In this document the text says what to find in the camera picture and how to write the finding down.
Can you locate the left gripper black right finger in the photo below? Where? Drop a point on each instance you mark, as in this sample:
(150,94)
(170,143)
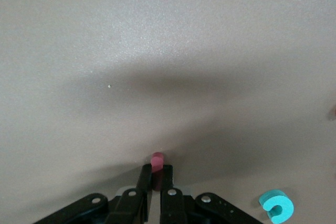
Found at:
(173,208)

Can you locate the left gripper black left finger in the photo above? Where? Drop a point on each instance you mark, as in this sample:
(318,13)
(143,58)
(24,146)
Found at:
(123,208)

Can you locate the dark red letter l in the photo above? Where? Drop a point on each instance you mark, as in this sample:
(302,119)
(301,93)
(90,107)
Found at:
(157,166)

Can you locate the teal letter c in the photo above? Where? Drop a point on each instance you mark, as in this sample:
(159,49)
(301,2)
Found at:
(283,204)

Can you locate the brown table cover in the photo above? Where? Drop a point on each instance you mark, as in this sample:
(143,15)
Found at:
(157,51)

